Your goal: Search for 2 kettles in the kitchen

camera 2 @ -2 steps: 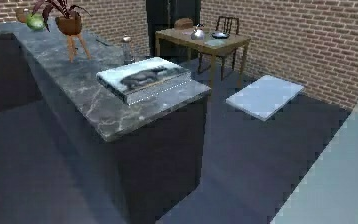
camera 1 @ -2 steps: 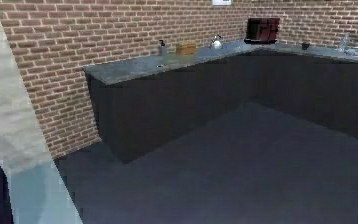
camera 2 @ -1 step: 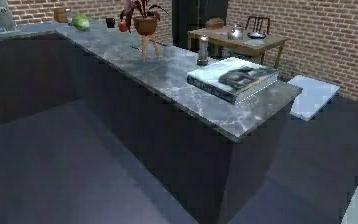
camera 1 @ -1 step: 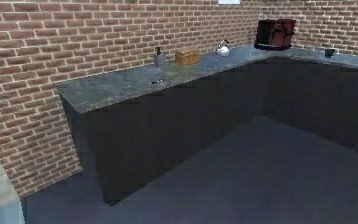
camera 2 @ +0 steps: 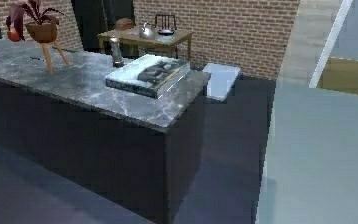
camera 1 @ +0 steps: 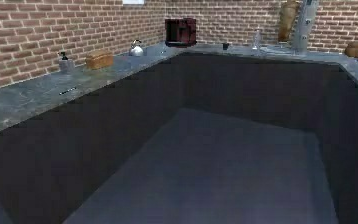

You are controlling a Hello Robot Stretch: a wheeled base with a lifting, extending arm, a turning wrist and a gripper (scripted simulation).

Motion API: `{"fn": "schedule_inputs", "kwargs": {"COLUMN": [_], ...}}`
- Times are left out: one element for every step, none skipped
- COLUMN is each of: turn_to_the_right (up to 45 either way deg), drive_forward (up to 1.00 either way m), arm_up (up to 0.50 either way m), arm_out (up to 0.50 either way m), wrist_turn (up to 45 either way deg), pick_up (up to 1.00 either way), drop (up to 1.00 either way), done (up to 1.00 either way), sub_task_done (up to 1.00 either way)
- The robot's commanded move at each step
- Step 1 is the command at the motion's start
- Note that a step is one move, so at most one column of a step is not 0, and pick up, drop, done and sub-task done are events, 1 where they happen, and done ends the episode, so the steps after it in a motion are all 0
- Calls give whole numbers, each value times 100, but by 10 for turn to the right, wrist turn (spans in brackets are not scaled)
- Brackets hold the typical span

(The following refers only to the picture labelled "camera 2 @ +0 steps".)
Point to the silver kettle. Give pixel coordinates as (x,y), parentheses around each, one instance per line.
(146,32)

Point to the black marble-top kitchen island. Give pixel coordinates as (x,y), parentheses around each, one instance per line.
(87,133)

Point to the grey picture book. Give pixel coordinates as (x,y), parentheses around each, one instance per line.
(147,75)

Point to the black bowl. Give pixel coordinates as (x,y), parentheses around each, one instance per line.
(166,32)

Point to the wooden side table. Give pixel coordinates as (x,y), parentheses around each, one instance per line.
(173,40)

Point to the red apple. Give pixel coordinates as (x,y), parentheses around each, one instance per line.
(13,35)

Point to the glass pepper mill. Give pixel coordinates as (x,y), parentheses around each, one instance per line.
(115,51)

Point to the white door frame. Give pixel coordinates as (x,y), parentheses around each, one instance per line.
(330,43)

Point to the red-leaved potted house plant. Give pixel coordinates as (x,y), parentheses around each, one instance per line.
(42,31)

